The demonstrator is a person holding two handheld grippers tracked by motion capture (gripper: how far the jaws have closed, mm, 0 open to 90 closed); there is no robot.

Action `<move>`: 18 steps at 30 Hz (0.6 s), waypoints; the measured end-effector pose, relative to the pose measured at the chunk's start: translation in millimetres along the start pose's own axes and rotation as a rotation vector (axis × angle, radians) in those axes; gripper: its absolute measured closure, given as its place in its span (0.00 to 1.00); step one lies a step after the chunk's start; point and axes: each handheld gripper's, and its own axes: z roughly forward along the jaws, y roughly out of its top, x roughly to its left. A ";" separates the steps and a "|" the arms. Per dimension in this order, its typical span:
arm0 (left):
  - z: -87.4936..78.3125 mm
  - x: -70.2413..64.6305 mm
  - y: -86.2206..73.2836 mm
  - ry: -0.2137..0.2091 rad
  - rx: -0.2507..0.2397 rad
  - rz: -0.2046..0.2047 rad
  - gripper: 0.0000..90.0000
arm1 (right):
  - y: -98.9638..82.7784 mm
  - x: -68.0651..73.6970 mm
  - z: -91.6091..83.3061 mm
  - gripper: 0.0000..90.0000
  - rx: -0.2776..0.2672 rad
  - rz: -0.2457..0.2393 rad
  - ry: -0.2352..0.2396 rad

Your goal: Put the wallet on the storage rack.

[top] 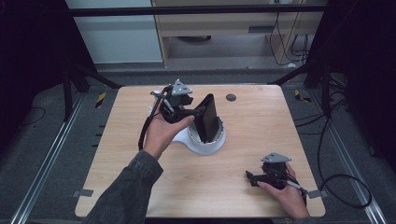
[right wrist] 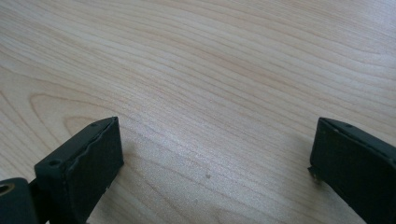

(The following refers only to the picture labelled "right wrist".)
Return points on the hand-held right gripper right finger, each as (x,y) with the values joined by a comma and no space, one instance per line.
(351,165)

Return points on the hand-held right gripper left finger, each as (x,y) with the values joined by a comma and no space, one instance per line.
(81,168)

